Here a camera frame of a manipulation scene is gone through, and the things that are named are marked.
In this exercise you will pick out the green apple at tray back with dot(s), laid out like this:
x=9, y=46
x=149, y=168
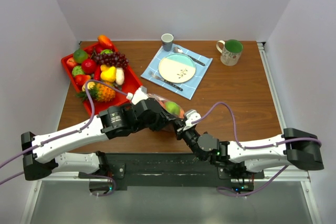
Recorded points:
x=107, y=51

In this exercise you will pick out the small pineapple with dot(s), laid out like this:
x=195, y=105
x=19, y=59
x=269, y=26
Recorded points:
x=99, y=93

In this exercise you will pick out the floral mug green inside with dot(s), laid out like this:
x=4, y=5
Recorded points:
x=230, y=51

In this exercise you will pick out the red apple at tray left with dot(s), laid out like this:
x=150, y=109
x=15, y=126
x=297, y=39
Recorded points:
x=70, y=63

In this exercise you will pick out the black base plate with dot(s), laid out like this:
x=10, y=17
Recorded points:
x=167, y=170

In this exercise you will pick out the red fruit tray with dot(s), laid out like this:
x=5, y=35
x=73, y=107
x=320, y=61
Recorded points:
x=131, y=84

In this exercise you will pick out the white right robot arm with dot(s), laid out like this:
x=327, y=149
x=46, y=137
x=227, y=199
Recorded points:
x=293, y=147

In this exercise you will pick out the cream and teal plate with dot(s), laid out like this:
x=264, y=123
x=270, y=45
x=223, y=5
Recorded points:
x=177, y=68

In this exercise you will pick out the green lime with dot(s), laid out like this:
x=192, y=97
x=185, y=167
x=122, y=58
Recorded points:
x=80, y=56

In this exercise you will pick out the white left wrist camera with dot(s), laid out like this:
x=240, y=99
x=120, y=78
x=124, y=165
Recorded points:
x=139, y=95

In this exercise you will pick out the green custard apple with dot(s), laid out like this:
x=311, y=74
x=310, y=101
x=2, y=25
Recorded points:
x=77, y=70

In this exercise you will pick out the metal spoon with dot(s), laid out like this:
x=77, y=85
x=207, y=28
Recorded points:
x=180, y=51

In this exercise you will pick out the red pomegranate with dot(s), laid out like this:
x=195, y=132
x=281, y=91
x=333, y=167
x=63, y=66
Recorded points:
x=98, y=49

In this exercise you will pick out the grey paper cup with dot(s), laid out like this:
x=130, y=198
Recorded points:
x=167, y=41

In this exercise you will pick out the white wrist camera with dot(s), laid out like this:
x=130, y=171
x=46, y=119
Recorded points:
x=191, y=116
x=139, y=95

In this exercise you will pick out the yellow bell pepper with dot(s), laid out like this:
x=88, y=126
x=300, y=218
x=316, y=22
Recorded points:
x=108, y=73

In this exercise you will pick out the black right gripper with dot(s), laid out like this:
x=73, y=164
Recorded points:
x=179, y=126

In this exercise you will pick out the dark red grape bunch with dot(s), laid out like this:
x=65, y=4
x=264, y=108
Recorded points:
x=115, y=59

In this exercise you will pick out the clear zip bag orange zipper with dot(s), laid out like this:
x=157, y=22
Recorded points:
x=180, y=117

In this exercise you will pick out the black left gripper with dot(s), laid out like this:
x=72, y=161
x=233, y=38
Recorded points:
x=163, y=121

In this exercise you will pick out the metal fork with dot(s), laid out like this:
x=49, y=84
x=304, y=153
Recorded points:
x=153, y=75

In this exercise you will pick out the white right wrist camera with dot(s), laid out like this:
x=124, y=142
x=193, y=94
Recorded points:
x=191, y=116

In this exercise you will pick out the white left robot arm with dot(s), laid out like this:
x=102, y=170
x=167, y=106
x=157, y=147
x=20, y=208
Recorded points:
x=51, y=153

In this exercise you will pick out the red strawberry fruit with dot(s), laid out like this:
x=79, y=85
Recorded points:
x=81, y=79

